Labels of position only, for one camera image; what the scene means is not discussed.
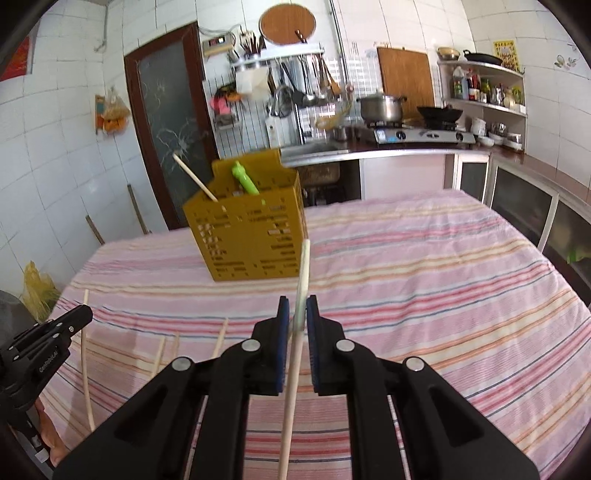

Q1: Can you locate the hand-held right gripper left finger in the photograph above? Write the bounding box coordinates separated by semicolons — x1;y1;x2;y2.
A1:
53;295;291;480

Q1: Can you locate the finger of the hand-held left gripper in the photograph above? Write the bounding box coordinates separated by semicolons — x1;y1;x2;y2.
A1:
45;304;94;345

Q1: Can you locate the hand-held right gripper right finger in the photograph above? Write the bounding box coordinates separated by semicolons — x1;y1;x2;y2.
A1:
305;294;541;480

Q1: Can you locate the yellow plastic utensil holder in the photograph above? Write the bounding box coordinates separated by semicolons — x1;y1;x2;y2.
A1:
182;148;308;282

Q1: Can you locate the person's left hand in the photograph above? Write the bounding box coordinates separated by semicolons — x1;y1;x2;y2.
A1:
37;398;65;468

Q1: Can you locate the yellow plastic bag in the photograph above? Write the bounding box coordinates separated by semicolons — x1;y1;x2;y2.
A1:
23;261;61;321

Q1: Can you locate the dark grey pot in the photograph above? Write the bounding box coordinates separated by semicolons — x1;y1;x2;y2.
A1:
0;290;38;333

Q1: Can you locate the short wooden stick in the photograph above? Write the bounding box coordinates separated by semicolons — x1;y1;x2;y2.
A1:
85;215;106;245

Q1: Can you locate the pink striped tablecloth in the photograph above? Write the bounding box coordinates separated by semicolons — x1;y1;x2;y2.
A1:
39;188;591;480

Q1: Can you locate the long wooden stick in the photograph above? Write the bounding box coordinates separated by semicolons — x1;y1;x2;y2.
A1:
127;185;151;235

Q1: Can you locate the green plastic utensil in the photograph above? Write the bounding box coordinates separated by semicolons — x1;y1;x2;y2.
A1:
231;161;260;195

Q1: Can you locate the steel sink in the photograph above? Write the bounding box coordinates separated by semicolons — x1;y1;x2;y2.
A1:
281;141;352;160

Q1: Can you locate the hanging orange plastic bag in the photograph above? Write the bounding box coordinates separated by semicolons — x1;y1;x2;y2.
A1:
95;88;131;136

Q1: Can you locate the dark wooden glass door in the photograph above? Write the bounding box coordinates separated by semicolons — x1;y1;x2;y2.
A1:
124;22;221;230

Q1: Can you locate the steel gas stove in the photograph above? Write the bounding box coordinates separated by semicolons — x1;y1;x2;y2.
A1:
365;121;476;148

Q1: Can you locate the steel cooking pot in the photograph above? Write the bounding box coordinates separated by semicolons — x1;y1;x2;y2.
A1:
356;92;408;124

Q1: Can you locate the glass door cabinet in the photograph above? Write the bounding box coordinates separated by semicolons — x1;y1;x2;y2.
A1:
445;152;591;278

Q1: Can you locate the row of hanging ladles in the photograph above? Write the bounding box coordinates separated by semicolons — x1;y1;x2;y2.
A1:
272;58;342;109

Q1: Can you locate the black wok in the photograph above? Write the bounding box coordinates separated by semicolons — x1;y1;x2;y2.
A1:
417;105;464;130

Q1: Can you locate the wooden cutting board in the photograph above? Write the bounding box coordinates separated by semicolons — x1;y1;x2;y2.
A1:
377;46;436;109

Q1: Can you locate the metal pipe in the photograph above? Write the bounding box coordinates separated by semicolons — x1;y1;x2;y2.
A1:
329;0;348;95

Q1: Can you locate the row of bottles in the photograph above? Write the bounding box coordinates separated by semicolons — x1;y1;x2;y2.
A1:
450;66;525;109

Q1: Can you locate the round wooden lid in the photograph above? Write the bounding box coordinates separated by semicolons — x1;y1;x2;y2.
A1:
259;4;317;47

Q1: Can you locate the white corner shelf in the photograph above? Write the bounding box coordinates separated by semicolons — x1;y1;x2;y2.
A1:
436;59;528;153

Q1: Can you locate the black pan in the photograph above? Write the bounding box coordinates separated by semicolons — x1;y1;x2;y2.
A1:
463;49;504;66

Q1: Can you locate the red wall poster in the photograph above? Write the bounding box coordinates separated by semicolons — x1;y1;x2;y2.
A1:
0;36;35;83

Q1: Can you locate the metal wall rack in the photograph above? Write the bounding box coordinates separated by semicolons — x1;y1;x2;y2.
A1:
230;44;326;71

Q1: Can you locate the yellow wall poster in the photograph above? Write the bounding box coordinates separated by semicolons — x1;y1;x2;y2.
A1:
493;40;521;72

